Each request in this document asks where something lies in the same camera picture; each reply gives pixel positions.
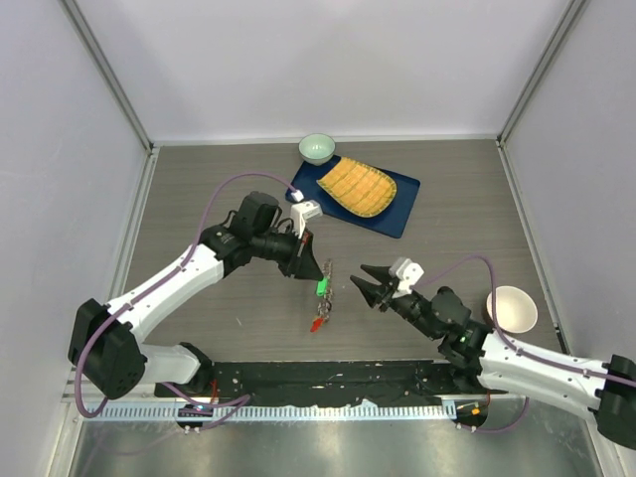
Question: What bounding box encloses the yellow woven bamboo mat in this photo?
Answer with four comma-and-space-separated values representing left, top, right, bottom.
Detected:
317, 157, 398, 219

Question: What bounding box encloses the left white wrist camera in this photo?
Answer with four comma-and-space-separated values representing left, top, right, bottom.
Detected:
290, 189, 323, 239

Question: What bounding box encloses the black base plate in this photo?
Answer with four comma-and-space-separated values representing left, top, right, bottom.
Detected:
185, 360, 486, 407

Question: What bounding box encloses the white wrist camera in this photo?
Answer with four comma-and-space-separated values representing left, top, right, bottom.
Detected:
290, 189, 323, 239
389, 257, 424, 299

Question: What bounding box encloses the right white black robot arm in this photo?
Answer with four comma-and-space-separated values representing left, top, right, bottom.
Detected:
350, 259, 635, 449

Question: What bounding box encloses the light green ceramic bowl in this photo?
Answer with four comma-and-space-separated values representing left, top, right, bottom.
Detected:
298, 133, 336, 166

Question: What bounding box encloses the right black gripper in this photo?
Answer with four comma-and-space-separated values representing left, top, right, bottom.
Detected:
351, 263, 440, 340

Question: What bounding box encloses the green capped key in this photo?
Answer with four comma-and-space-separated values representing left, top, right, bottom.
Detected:
316, 277, 329, 296

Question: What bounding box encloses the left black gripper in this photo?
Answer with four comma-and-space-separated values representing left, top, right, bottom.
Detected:
252, 224, 324, 280

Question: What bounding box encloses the slotted white cable duct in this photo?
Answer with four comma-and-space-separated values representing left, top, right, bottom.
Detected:
92, 400, 456, 422

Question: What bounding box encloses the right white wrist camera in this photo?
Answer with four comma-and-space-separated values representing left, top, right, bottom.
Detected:
389, 257, 424, 299

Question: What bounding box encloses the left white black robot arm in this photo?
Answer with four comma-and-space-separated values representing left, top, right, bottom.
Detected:
69, 192, 323, 400

